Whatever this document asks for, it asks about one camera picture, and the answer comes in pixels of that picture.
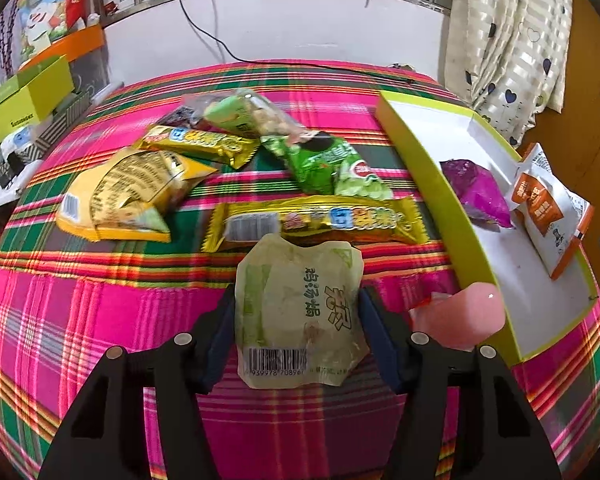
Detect heart patterned curtain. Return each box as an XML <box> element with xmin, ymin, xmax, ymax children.
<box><xmin>444</xmin><ymin>0</ymin><xmax>572</xmax><ymax>148</ymax></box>

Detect orange lidded plastic bin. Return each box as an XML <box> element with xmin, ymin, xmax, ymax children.
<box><xmin>21</xmin><ymin>24</ymin><xmax>109</xmax><ymax>96</ymax></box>

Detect pale green soup packet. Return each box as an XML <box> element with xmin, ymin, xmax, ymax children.
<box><xmin>235</xmin><ymin>234</ymin><xmax>370</xmax><ymax>389</ymax></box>

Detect pink jelly cup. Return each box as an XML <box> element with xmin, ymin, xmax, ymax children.
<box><xmin>410</xmin><ymin>282</ymin><xmax>506</xmax><ymax>351</ymax></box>

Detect clear bag of puffs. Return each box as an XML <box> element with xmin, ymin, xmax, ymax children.
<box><xmin>201</xmin><ymin>89</ymin><xmax>318</xmax><ymax>144</ymax></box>

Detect black power cable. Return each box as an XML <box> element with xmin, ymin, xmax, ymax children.
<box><xmin>172</xmin><ymin>0</ymin><xmax>416</xmax><ymax>85</ymax></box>

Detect purple snack packet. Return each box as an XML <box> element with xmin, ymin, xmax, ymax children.
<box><xmin>440</xmin><ymin>159</ymin><xmax>513</xmax><ymax>229</ymax></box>

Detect yellow chips bag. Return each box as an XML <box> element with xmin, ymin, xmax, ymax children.
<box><xmin>56</xmin><ymin>148</ymin><xmax>216</xmax><ymax>243</ymax></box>

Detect short yellow snack bar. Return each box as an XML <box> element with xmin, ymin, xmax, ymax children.
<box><xmin>133</xmin><ymin>126</ymin><xmax>261</xmax><ymax>169</ymax></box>

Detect white charging cable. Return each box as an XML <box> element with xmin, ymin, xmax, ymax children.
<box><xmin>197</xmin><ymin>0</ymin><xmax>226</xmax><ymax>64</ymax></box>

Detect green pea snack bag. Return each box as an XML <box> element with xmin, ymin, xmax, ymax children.
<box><xmin>262</xmin><ymin>130</ymin><xmax>393</xmax><ymax>200</ymax></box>

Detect lime green storage box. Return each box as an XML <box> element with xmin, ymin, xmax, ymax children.
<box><xmin>0</xmin><ymin>55</ymin><xmax>74</xmax><ymax>143</ymax></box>

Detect purple dried flower branches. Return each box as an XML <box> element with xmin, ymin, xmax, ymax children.
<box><xmin>0</xmin><ymin>0</ymin><xmax>21</xmax><ymax>78</ymax></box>

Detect long yellow snack bar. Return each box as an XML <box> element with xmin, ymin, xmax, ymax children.
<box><xmin>201</xmin><ymin>195</ymin><xmax>429</xmax><ymax>254</ymax></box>

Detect lime green cardboard tray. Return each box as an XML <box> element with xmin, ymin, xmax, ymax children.
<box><xmin>375</xmin><ymin>91</ymin><xmax>598</xmax><ymax>365</ymax></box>

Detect striped black white box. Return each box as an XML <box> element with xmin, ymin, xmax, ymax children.
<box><xmin>12</xmin><ymin>91</ymin><xmax>92</xmax><ymax>164</ymax></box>

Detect pink plaid tablecloth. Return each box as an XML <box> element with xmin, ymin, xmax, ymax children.
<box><xmin>0</xmin><ymin>58</ymin><xmax>600</xmax><ymax>480</ymax></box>

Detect dark clear snack packet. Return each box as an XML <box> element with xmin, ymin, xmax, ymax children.
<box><xmin>156</xmin><ymin>103</ymin><xmax>211</xmax><ymax>130</ymax></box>

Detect white side shelf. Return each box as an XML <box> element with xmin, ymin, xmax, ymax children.
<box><xmin>0</xmin><ymin>81</ymin><xmax>127</xmax><ymax>216</ymax></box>

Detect wooden wardrobe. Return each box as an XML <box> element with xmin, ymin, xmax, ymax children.
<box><xmin>524</xmin><ymin>0</ymin><xmax>600</xmax><ymax>278</ymax></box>

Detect orange white snack packet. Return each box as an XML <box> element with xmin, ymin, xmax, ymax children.
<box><xmin>505</xmin><ymin>143</ymin><xmax>594</xmax><ymax>281</ymax></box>

